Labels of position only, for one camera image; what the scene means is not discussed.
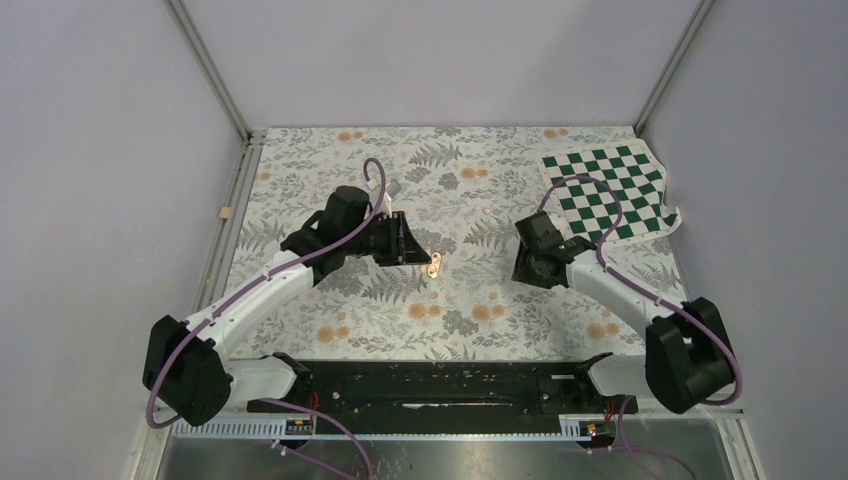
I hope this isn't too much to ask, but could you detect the green white checkered mat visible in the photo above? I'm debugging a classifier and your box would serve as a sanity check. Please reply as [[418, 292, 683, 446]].
[[538, 139, 683, 248]]

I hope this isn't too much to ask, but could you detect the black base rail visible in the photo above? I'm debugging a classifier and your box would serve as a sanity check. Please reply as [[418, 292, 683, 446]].
[[285, 360, 638, 437]]

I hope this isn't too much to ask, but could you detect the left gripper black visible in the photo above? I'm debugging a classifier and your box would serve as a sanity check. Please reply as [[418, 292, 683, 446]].
[[344, 211, 431, 267]]

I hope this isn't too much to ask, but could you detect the floral patterned table mat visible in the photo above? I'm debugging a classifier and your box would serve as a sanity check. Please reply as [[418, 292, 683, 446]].
[[227, 126, 644, 360]]

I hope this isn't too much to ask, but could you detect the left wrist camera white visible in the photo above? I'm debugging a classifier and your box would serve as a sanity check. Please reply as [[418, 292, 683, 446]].
[[381, 179, 402, 215]]

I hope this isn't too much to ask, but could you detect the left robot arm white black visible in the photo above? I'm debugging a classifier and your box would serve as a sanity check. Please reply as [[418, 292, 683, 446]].
[[142, 186, 432, 426]]

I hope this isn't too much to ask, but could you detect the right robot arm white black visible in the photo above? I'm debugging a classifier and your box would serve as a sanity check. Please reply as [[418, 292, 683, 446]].
[[512, 211, 741, 414]]

